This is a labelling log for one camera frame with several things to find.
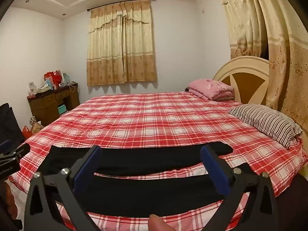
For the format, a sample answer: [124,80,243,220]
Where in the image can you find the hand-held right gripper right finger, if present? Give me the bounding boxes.
[200,144,281,231]

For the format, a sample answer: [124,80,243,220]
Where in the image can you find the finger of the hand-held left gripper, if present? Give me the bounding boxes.
[5,143,31,161]

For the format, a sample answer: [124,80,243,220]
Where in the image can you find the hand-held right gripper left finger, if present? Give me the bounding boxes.
[24,145,103,231]

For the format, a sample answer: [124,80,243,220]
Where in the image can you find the black pants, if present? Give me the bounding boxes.
[40,141,252,218]

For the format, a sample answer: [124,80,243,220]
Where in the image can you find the person's right hand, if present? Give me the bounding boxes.
[147,214,174,231]

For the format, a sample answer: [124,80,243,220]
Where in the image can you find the red floor bag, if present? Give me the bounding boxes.
[22,125,33,139]

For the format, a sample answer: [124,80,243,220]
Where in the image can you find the black folded chair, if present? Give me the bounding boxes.
[0,103,26,147]

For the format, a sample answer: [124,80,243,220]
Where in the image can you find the brown wooden desk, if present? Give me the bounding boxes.
[27,83,80,127]

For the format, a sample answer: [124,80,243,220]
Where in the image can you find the striped pillow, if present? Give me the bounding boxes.
[228,104,302,150]

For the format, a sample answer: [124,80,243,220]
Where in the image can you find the red plaid bed sheet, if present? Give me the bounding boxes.
[8,91,308,231]

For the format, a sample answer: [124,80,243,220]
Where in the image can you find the red gift bag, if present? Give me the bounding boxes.
[44,70,62,86]

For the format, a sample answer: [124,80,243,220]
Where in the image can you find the pink folded blanket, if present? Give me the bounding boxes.
[188,78,235,101]

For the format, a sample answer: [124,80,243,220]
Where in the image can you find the cream and brown headboard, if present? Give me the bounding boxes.
[213,56,270,106]

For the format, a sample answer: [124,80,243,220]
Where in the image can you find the beige window curtain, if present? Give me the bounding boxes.
[87,0,158,86]

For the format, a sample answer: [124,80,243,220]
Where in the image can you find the large beige floral curtain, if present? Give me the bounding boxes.
[214,0,308,130]

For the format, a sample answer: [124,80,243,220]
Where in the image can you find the dark curtain rod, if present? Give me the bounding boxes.
[87,0,156,12]

